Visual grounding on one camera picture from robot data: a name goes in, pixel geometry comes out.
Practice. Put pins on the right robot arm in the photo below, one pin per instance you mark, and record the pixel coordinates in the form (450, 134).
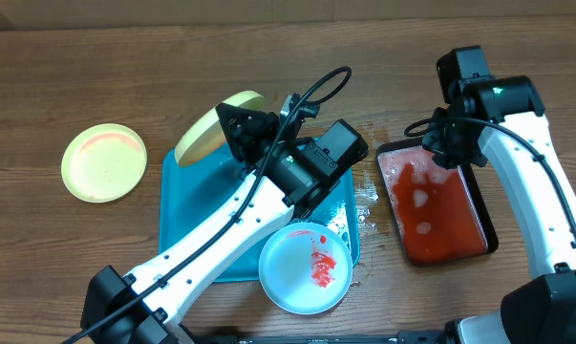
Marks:
(502, 121)

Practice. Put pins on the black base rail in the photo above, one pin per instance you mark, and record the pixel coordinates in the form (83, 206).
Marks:
(447, 336)

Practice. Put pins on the light blue plate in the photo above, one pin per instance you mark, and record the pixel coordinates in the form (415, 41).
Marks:
(305, 268)

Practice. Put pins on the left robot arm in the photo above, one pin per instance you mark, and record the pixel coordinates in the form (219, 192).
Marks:
(290, 177)

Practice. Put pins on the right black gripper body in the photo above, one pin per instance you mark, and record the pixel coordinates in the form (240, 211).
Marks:
(451, 140)

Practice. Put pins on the yellow plate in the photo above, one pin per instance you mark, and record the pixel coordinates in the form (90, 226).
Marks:
(103, 163)

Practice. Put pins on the yellow-green plate top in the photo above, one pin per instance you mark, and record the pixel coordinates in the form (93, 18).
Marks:
(206, 134)

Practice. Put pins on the black tray with red liquid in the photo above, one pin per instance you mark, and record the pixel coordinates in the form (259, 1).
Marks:
(440, 214)

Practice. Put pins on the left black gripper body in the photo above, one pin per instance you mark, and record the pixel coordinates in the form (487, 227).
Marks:
(250, 154)

